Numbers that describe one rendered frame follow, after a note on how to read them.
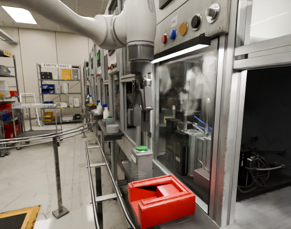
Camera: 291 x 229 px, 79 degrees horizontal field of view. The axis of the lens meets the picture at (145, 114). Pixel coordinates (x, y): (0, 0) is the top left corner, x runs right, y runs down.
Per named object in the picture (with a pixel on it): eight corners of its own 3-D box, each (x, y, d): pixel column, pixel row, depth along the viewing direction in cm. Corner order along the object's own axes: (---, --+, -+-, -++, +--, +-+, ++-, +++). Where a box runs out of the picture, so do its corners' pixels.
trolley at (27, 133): (14, 150, 353) (8, 103, 338) (24, 142, 403) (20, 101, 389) (59, 146, 374) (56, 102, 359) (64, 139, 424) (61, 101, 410)
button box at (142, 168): (130, 176, 69) (130, 146, 67) (149, 172, 71) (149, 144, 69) (137, 186, 61) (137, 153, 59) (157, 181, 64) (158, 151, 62)
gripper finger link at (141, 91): (146, 81, 61) (148, 78, 60) (151, 112, 58) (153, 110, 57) (135, 81, 60) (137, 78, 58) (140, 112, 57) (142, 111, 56)
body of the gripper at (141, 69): (156, 61, 57) (155, 90, 59) (146, 64, 65) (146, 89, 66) (133, 60, 54) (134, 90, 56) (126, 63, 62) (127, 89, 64)
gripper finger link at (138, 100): (135, 81, 60) (133, 79, 61) (131, 108, 66) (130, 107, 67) (145, 81, 62) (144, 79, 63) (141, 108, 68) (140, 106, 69)
